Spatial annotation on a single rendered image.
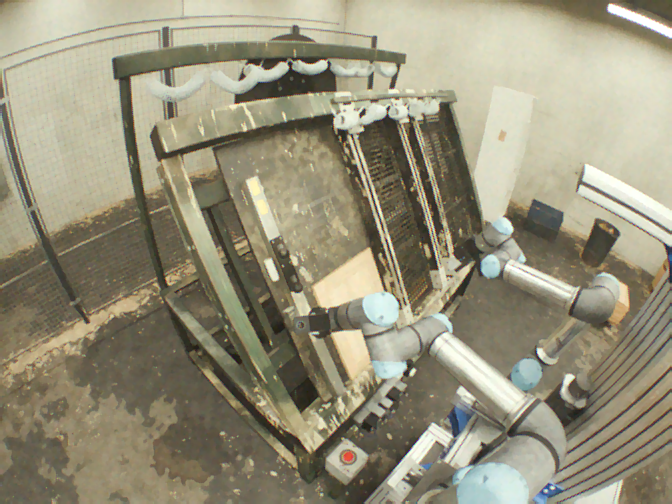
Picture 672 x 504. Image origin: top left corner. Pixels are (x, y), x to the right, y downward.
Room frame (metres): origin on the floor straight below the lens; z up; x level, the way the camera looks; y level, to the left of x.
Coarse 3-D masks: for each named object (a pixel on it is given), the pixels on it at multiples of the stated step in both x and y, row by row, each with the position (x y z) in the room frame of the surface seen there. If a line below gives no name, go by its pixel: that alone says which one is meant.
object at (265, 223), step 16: (256, 176) 0.96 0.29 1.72; (256, 208) 0.89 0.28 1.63; (272, 224) 0.90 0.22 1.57; (272, 256) 0.85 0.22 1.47; (288, 288) 0.80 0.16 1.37; (304, 304) 0.80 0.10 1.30; (304, 336) 0.75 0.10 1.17; (320, 352) 0.71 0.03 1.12; (320, 368) 0.69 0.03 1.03; (336, 384) 0.66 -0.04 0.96
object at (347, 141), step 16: (336, 96) 1.35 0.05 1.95; (368, 112) 1.30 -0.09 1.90; (336, 128) 1.37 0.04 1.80; (352, 128) 1.32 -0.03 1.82; (352, 144) 1.33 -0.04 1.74; (352, 160) 1.31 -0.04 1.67; (352, 176) 1.30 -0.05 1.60; (368, 176) 1.31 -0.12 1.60; (368, 192) 1.26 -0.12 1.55; (368, 208) 1.24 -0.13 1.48; (368, 224) 1.23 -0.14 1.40; (384, 224) 1.24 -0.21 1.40; (384, 240) 1.19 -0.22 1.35; (384, 256) 1.16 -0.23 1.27; (384, 272) 1.15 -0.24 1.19; (400, 288) 1.12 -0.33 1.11; (400, 304) 1.08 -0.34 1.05; (400, 320) 1.06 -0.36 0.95
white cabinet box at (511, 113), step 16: (496, 96) 4.28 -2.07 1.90; (512, 96) 4.13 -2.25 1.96; (528, 96) 3.98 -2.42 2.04; (496, 112) 4.24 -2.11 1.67; (512, 112) 4.09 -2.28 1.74; (528, 112) 3.95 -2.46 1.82; (496, 128) 4.21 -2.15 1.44; (512, 128) 4.06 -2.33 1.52; (528, 128) 4.41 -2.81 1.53; (496, 144) 4.17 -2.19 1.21; (512, 144) 4.02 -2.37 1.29; (480, 160) 4.29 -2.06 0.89; (496, 160) 4.13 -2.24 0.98; (512, 160) 3.98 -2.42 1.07; (480, 176) 4.25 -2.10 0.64; (496, 176) 4.09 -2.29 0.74; (512, 176) 4.43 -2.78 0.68; (480, 192) 4.20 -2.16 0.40; (496, 192) 4.04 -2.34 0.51; (496, 208) 3.99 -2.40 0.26
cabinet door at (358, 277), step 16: (368, 256) 1.14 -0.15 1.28; (336, 272) 0.98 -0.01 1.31; (352, 272) 1.04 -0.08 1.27; (368, 272) 1.10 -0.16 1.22; (320, 288) 0.90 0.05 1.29; (336, 288) 0.94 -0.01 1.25; (352, 288) 1.00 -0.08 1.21; (368, 288) 1.05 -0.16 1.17; (320, 304) 0.86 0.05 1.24; (336, 304) 0.90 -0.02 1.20; (336, 336) 0.81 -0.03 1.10; (352, 336) 0.86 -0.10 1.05; (352, 352) 0.81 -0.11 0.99; (352, 368) 0.77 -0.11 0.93
